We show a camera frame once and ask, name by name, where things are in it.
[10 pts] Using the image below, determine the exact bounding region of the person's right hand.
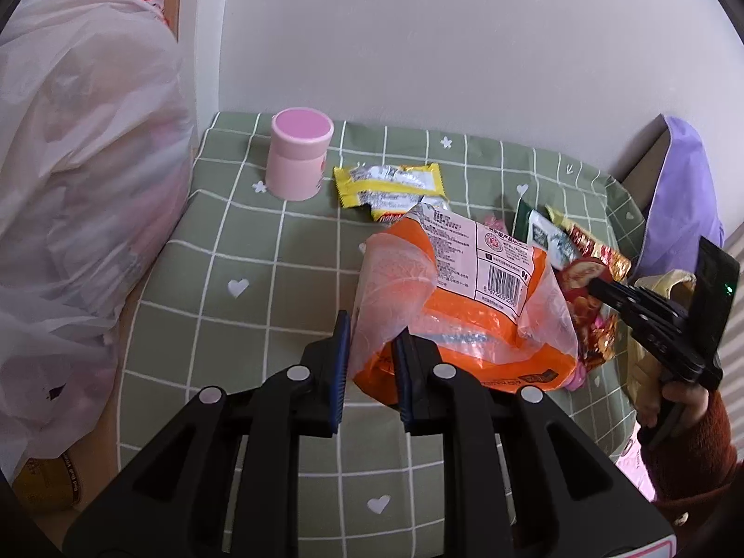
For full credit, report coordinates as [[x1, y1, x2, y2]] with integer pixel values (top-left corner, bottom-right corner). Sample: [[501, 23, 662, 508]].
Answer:
[[635, 380, 708, 428]]

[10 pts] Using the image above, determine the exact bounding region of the yellow silver snack wrapper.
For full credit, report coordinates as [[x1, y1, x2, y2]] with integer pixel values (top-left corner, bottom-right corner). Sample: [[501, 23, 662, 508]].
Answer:
[[333, 161, 445, 210]]

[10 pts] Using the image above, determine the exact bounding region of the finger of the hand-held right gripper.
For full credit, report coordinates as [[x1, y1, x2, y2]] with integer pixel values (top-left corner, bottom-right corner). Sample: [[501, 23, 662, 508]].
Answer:
[[586, 276, 691, 361]]

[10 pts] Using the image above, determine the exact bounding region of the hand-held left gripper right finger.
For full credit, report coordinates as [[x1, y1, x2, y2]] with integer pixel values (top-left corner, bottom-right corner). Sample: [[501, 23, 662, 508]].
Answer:
[[392, 328, 678, 558]]

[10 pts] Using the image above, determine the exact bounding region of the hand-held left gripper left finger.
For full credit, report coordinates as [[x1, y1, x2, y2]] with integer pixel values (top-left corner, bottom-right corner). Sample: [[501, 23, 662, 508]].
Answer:
[[63, 311, 352, 558]]

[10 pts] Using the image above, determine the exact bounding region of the dark green snack packet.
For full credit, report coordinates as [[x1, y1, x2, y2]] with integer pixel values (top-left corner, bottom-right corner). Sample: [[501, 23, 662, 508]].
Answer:
[[513, 198, 579, 269]]

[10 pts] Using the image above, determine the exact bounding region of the yellow wrapper with red logo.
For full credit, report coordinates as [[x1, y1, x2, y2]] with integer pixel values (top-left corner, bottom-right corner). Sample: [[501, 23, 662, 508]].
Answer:
[[370, 200, 452, 226]]

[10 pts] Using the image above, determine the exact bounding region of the orange snack bag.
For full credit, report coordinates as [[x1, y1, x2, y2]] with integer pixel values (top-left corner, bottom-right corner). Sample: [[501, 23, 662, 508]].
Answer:
[[352, 203, 579, 408]]

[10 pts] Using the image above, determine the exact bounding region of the purple cloth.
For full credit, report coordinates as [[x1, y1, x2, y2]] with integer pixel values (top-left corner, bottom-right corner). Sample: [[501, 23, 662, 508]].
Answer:
[[631, 115, 727, 281]]

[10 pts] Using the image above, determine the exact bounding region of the green checked tablecloth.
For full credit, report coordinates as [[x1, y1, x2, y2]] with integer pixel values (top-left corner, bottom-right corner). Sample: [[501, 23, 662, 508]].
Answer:
[[116, 110, 647, 558]]

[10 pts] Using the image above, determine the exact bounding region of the red snack bag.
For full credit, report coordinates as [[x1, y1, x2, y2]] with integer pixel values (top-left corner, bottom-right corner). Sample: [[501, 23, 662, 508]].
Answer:
[[557, 257, 624, 374]]

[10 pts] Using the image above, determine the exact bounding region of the pink cylindrical container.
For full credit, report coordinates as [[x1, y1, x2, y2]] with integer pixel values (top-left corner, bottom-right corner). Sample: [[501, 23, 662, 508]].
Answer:
[[266, 107, 335, 201]]

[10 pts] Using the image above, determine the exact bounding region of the red gold foil wrapper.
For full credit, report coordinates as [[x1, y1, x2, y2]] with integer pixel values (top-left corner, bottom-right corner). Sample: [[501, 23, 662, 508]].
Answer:
[[546, 206, 632, 281]]

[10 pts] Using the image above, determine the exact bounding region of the yellow can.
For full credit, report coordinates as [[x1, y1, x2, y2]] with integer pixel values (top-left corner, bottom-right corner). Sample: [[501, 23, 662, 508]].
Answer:
[[12, 454, 80, 515]]

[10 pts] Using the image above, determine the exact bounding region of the white plastic bag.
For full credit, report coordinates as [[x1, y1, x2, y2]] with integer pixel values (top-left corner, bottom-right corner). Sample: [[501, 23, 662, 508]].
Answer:
[[0, 0, 197, 480]]

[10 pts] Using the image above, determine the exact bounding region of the trash bin with yellow bag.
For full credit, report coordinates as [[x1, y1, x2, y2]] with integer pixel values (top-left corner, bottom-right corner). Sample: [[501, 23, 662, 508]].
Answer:
[[629, 270, 697, 422]]

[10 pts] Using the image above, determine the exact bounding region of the person's right forearm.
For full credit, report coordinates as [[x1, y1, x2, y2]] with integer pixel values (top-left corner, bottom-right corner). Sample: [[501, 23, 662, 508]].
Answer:
[[639, 389, 744, 558]]

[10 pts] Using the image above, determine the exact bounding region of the beige board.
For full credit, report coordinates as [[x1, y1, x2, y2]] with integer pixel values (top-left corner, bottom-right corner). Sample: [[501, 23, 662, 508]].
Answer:
[[615, 116, 671, 213]]

